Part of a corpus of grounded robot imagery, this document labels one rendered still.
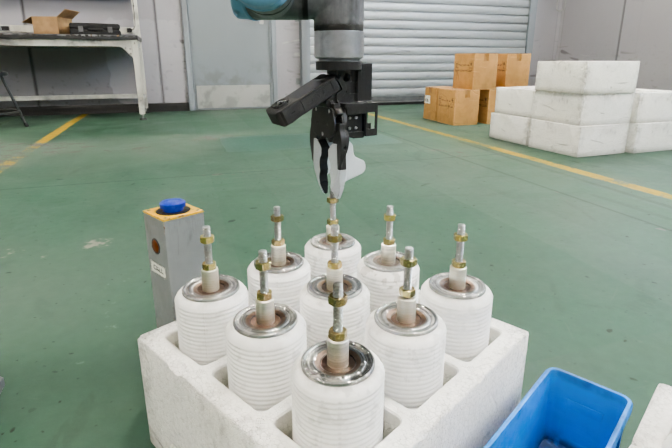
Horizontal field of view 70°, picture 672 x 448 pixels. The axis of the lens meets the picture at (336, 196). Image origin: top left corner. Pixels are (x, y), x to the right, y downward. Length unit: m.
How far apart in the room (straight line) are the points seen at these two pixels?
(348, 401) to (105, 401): 0.55
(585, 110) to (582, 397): 2.44
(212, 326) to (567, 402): 0.51
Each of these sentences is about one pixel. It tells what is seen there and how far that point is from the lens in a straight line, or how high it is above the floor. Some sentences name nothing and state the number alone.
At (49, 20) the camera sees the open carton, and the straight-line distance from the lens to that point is 5.23.
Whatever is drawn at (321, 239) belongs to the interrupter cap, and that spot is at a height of 0.25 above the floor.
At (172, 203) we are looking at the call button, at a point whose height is 0.33.
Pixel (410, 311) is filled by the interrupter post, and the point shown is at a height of 0.27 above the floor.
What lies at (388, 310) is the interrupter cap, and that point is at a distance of 0.60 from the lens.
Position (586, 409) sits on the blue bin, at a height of 0.08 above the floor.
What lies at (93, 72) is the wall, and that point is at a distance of 5.67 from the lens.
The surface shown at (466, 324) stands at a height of 0.22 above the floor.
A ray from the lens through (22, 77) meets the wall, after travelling 5.80.
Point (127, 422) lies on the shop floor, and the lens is 0.89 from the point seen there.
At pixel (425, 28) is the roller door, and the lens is 6.33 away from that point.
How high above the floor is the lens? 0.55
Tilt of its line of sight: 16 degrees down
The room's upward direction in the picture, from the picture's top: straight up
